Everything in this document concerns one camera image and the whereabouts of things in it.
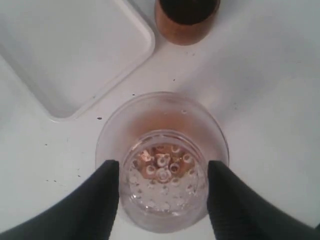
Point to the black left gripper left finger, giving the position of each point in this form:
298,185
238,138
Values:
88,213

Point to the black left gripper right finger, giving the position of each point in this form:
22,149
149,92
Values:
237,212

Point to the clear plastic shaker lid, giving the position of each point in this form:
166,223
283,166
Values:
155,207

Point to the brown wooden cup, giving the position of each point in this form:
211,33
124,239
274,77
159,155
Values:
185,22

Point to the wooden cubes and gold coins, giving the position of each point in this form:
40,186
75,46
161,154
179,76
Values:
162,150

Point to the white rectangular tray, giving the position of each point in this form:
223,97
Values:
71,53

